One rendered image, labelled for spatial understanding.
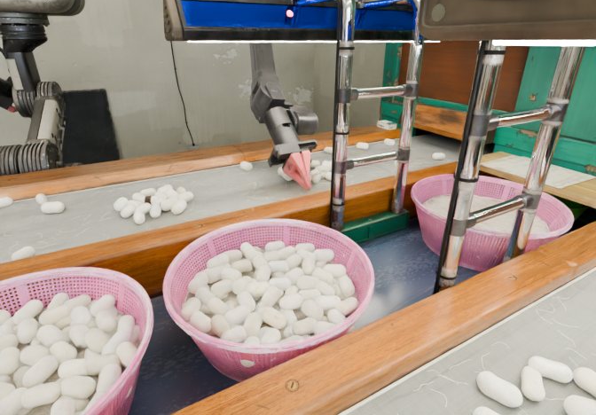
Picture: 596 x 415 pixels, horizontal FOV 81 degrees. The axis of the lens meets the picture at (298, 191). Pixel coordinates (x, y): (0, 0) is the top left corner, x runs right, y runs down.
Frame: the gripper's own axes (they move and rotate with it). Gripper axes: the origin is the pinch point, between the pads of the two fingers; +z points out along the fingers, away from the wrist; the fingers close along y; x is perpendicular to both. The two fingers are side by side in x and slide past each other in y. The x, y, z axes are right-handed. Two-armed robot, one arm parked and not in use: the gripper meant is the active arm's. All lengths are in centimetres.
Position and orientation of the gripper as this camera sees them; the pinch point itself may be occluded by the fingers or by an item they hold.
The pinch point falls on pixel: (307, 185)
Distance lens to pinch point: 73.7
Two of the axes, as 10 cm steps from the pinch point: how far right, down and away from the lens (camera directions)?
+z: 3.8, 8.5, -3.7
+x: -3.1, 5.0, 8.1
